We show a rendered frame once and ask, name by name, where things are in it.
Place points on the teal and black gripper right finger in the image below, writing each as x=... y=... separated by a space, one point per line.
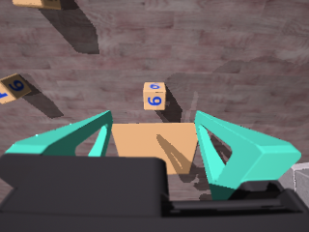
x=255 y=156

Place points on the tan letter block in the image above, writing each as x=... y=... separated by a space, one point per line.
x=39 y=4
x=12 y=88
x=154 y=96

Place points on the tan flat mat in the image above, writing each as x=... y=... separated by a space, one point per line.
x=173 y=142

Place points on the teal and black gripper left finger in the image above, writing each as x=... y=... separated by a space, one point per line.
x=63 y=141

